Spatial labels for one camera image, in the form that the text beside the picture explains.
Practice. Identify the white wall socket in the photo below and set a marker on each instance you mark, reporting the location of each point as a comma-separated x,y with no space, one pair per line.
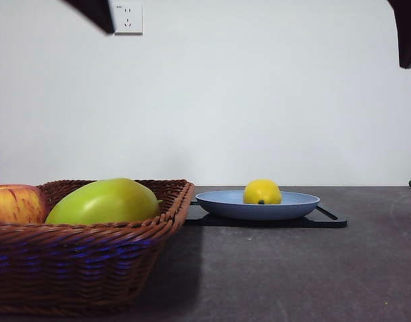
131,16

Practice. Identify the brown wicker basket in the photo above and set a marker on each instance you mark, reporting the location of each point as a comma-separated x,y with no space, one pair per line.
74,261

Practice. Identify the black tray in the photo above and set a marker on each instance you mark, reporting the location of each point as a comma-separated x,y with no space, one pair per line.
326,223

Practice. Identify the green mango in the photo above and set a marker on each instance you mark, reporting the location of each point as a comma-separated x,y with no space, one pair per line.
104,204

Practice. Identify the yellow lemon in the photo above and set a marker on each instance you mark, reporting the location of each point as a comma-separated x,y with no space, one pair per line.
262,191

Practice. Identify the red yellow apple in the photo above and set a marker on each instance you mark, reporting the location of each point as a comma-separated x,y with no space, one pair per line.
14,204

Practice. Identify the blue plate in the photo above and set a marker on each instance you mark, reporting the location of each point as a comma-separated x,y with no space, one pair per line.
225,208

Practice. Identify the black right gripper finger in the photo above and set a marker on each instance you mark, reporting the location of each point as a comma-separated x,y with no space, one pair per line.
408,33

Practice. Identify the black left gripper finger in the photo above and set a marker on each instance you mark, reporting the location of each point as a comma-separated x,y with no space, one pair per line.
99,15

